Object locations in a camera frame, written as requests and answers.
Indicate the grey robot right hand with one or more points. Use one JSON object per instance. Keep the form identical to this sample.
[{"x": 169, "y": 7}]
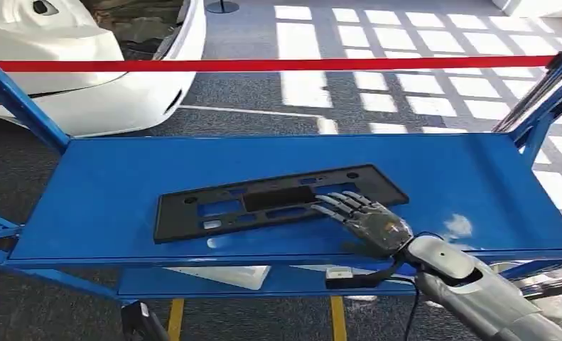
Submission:
[{"x": 374, "y": 226}]

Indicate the black plastic plate frame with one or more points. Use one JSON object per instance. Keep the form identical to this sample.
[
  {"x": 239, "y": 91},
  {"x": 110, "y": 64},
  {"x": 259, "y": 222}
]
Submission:
[{"x": 191, "y": 226}]

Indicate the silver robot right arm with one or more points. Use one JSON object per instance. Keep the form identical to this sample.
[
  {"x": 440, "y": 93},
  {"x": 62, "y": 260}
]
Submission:
[{"x": 450, "y": 263}]

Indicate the white plastic panel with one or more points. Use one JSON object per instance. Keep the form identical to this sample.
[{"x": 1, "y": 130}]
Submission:
[
  {"x": 229, "y": 276},
  {"x": 318, "y": 269}
]

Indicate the yellow floor tape strip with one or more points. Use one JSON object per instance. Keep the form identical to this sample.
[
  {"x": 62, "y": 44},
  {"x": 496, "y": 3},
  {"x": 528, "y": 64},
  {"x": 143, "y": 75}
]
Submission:
[
  {"x": 338, "y": 320},
  {"x": 175, "y": 320}
]

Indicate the chrome metal tubes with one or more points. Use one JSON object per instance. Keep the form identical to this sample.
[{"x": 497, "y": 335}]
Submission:
[{"x": 544, "y": 282}]

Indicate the red barrier tape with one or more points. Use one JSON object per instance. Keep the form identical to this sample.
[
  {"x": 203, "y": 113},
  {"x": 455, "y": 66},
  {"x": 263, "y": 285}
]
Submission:
[{"x": 262, "y": 64}]

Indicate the blue metal cart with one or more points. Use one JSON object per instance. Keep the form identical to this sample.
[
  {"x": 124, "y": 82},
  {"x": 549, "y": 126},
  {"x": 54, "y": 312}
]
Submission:
[{"x": 97, "y": 197}]

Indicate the white car body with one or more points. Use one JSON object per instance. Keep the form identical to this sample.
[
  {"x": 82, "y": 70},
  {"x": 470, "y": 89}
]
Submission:
[{"x": 97, "y": 94}]

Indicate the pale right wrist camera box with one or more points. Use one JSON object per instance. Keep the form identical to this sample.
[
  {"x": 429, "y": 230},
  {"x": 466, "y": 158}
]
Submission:
[{"x": 339, "y": 274}]

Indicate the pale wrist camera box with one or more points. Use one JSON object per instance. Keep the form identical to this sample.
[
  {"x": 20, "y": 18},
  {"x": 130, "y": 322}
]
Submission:
[
  {"x": 339, "y": 274},
  {"x": 142, "y": 320}
]

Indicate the chrome barrier post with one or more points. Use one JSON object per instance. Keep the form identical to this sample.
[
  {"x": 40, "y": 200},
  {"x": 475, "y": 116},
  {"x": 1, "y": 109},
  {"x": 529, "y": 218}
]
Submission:
[{"x": 535, "y": 89}]

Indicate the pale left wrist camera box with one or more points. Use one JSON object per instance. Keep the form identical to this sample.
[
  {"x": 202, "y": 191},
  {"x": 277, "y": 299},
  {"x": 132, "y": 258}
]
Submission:
[{"x": 142, "y": 320}]

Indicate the black round post base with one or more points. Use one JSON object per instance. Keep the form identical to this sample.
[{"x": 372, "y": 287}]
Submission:
[{"x": 222, "y": 6}]

